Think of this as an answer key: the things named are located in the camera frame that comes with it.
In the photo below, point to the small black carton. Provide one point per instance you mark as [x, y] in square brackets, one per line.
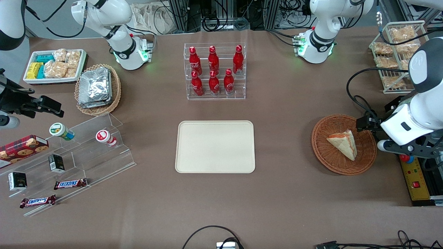
[17, 181]
[56, 163]

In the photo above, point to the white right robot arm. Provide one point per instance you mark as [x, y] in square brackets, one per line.
[121, 38]

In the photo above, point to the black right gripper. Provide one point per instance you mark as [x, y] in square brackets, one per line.
[14, 103]

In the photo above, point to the oval light wicker basket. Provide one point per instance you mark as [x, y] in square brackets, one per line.
[116, 90]

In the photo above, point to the small silver device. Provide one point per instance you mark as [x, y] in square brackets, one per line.
[226, 245]

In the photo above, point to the red cola bottle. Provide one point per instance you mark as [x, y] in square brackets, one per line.
[197, 86]
[213, 60]
[228, 83]
[195, 62]
[238, 60]
[214, 84]

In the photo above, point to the yellow snack packet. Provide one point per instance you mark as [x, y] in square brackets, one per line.
[34, 71]

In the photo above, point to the green lidded cup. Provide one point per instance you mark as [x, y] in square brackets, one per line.
[59, 130]

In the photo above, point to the triangular wrapped sandwich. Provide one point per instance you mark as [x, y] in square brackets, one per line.
[344, 143]

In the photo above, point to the teal snack packet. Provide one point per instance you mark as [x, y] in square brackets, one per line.
[41, 72]
[45, 58]

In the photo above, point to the aluminium frame post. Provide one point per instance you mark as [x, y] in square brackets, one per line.
[180, 15]
[270, 14]

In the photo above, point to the white crumpled bag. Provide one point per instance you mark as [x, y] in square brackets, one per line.
[152, 17]

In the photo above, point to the white rectangular bin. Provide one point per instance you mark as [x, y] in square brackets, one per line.
[29, 81]

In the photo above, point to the bagged pastry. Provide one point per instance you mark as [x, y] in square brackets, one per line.
[402, 34]
[382, 48]
[393, 82]
[408, 49]
[387, 62]

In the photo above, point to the red lidded cup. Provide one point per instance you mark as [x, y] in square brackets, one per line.
[104, 137]

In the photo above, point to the yellow emergency stop box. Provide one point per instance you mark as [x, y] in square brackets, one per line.
[417, 181]

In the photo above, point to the silver foil packet stack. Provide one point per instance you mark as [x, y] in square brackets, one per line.
[95, 86]

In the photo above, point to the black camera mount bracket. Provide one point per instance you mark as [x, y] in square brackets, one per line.
[415, 149]

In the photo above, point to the cream rectangular tray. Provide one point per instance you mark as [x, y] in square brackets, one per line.
[215, 146]

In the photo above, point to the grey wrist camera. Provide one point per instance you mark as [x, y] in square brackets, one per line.
[8, 121]
[383, 145]

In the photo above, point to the red tartan cookie box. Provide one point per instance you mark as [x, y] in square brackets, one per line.
[22, 148]

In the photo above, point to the round brown wicker basket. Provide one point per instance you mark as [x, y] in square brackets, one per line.
[325, 152]

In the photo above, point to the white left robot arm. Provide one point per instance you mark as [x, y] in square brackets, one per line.
[320, 38]

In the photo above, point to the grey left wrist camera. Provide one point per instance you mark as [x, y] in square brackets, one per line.
[383, 145]

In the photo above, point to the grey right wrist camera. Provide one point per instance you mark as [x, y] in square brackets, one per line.
[8, 121]

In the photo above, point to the clear acrylic bottle rack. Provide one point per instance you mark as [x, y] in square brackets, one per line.
[215, 97]

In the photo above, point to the clear bag of rice crackers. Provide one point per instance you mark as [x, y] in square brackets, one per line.
[60, 54]
[73, 58]
[55, 70]
[71, 72]

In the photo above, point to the clear acrylic stepped stand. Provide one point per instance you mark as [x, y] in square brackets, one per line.
[100, 162]

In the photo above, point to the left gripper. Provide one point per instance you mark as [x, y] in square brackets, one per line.
[378, 122]

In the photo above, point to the Snickers chocolate bar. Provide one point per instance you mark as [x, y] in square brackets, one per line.
[70, 184]
[37, 201]

